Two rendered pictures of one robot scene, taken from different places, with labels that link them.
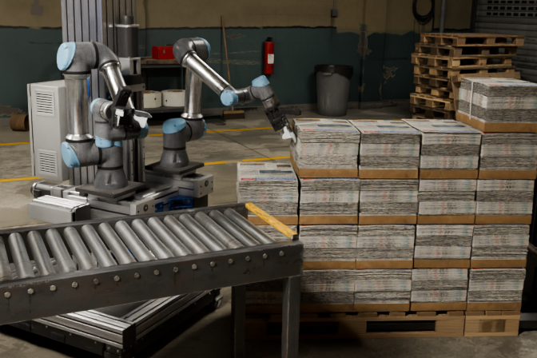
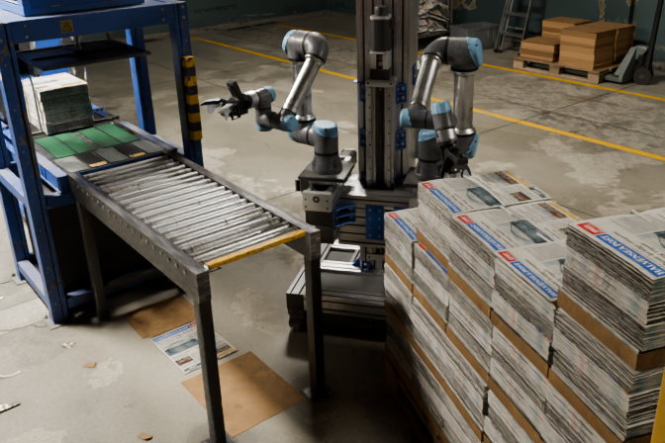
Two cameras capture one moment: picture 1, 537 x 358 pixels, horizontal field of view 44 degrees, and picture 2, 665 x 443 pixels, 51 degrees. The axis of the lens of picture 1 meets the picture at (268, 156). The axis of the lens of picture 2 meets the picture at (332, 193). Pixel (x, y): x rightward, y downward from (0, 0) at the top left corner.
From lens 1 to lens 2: 3.32 m
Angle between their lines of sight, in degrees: 74
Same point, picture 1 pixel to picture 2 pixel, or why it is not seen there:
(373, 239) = (454, 366)
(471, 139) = (543, 306)
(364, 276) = (448, 406)
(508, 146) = (586, 358)
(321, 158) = (430, 227)
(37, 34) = not seen: outside the picture
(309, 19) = not seen: outside the picture
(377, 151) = (462, 250)
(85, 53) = (295, 43)
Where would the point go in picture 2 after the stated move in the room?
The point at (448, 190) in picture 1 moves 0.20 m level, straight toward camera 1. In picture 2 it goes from (518, 367) to (445, 367)
